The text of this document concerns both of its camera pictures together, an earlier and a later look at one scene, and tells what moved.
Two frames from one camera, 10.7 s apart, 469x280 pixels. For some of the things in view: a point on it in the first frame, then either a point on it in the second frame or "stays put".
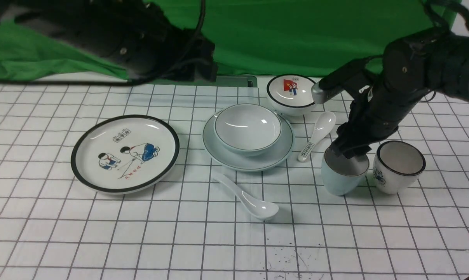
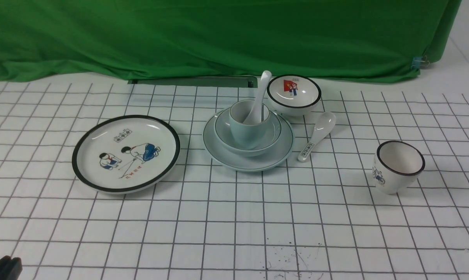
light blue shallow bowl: (247, 129) stays put
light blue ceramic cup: (341, 176) -> (248, 136)
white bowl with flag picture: (291, 95) stays put
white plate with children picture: (124, 154) stays put
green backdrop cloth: (250, 37) stays put
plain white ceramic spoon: (256, 208) -> (255, 115)
